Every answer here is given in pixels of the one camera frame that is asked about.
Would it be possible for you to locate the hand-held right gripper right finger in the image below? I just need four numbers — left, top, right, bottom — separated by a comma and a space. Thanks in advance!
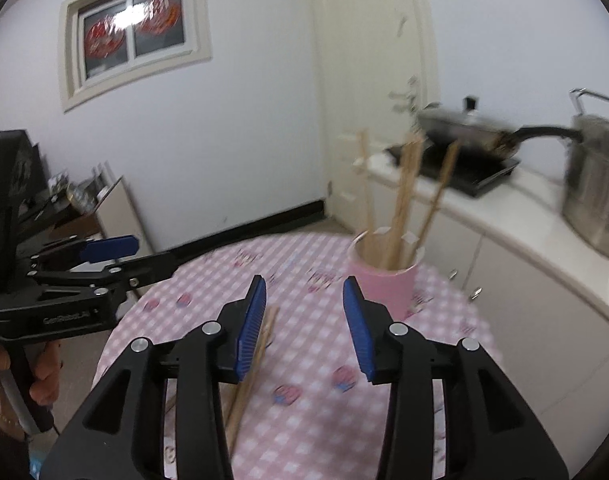
343, 276, 570, 480

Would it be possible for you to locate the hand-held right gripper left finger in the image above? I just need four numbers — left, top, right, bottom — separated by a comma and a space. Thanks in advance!
38, 275, 268, 480

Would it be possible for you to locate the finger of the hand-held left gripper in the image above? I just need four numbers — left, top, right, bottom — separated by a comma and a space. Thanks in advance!
37, 235, 139, 266
29, 252, 178, 293

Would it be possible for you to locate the wooden chopstick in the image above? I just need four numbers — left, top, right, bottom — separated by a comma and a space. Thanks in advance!
229, 306, 280, 451
223, 312, 272, 453

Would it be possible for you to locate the pink cup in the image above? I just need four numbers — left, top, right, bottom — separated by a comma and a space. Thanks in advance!
347, 230, 425, 321

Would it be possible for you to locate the bunch of wooden chopsticks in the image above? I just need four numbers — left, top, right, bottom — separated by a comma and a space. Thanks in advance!
354, 130, 460, 271

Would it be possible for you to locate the person's left hand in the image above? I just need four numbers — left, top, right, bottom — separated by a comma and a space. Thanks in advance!
0, 340, 61, 431

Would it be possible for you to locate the brown and white side cabinet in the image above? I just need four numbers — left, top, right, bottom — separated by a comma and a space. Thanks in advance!
59, 175, 152, 301

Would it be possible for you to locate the pink checked tablecloth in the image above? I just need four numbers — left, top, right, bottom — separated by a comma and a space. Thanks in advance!
92, 232, 502, 480

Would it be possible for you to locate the cream framed window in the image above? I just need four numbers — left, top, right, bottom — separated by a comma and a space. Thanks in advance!
59, 0, 212, 113

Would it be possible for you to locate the white counter cabinet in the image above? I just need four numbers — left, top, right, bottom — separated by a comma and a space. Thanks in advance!
351, 152, 609, 461

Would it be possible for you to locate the black induction cooker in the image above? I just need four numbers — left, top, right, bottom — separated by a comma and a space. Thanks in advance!
384, 142, 521, 197

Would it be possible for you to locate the red round window decoration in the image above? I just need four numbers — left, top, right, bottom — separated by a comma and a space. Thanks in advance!
84, 15, 128, 58
134, 0, 181, 36

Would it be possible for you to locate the glass wok lid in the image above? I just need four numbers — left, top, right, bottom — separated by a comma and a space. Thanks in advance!
419, 96, 510, 133

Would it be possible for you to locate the cream panel door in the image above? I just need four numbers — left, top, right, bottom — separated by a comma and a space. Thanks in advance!
304, 0, 442, 241

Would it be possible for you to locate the stainless steel steamer pot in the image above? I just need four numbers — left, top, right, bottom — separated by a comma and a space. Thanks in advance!
561, 87, 609, 261

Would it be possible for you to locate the steel wok with black handle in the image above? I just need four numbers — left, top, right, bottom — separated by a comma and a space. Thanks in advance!
417, 102, 582, 161

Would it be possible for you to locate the metal door handle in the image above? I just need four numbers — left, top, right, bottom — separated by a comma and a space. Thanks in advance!
388, 76, 420, 116

